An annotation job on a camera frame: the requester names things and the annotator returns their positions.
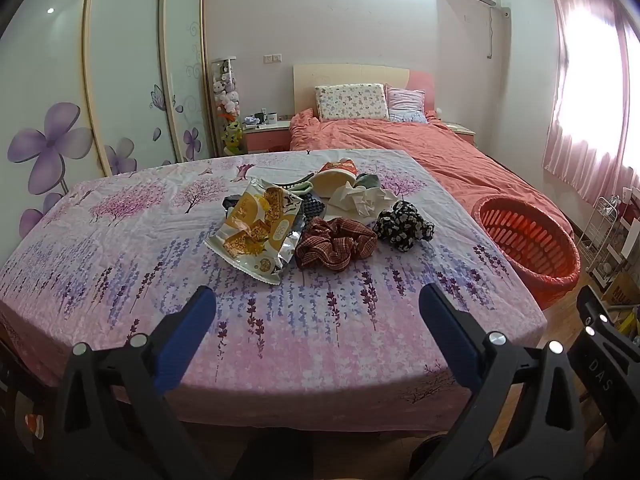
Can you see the red plastic basket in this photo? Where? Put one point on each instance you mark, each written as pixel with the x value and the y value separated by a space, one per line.
pixel 545 272

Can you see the clear tube of plush toys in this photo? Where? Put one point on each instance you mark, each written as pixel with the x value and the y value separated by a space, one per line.
pixel 225 90

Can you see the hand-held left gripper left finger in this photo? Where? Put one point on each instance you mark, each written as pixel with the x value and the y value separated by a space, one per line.
pixel 186 339

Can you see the pink striped pillow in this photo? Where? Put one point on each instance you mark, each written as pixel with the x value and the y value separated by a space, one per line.
pixel 406 105

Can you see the bed with coral duvet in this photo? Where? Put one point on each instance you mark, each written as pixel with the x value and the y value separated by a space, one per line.
pixel 425 145

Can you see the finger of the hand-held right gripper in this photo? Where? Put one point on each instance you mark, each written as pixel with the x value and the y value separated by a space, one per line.
pixel 612 360

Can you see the wardrobe with flower print doors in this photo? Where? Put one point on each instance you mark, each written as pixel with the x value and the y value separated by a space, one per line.
pixel 125 60

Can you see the yellow snack packet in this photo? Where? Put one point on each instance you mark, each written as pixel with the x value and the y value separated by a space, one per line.
pixel 250 230

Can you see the white floral pillow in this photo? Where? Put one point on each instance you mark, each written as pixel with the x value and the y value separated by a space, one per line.
pixel 350 102

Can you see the instant noodle cup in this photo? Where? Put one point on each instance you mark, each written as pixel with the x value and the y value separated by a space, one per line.
pixel 334 180

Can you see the pink curtain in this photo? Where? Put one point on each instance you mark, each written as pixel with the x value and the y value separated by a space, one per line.
pixel 590 110

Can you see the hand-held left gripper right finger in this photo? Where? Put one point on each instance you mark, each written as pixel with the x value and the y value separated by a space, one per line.
pixel 449 339

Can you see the black white checkered cloth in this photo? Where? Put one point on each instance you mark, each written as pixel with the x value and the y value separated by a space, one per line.
pixel 311 206

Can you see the black floral scrunchie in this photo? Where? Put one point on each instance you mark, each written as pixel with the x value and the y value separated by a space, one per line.
pixel 400 225

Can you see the red plaid scrunchie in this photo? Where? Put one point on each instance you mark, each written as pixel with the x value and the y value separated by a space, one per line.
pixel 325 249

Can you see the white wall socket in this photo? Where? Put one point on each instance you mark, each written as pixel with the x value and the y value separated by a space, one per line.
pixel 273 58

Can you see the floral pink purple tablecloth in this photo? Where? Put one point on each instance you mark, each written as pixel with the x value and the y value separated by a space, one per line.
pixel 150 260

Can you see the white crumpled tissue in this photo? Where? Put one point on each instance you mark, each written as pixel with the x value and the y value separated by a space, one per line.
pixel 355 199

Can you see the pink white nightstand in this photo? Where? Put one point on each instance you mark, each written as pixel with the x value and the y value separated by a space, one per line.
pixel 462 132
pixel 265 137

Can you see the green plush toy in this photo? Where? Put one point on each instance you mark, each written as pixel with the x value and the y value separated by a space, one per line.
pixel 233 137

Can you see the brown paper bag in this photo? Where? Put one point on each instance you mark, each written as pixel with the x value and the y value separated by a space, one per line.
pixel 622 290

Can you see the pale green sock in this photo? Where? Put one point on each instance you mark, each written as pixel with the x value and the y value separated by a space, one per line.
pixel 302 188

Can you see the grey green sock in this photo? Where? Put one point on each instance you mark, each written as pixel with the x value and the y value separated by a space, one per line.
pixel 369 181

